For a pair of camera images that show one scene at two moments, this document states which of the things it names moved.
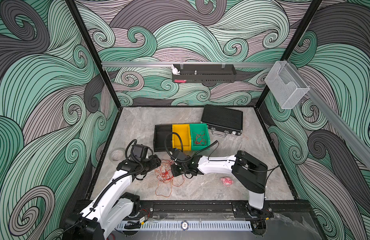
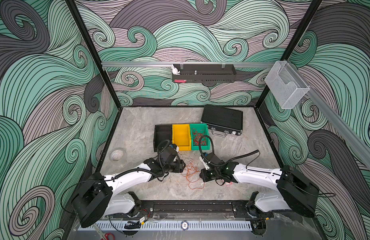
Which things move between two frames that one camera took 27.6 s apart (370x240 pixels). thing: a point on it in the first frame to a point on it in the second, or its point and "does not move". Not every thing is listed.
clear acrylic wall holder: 285,84 does not move
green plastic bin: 199,136 does not move
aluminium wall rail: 188,63 does not move
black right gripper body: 177,170 to 208,175
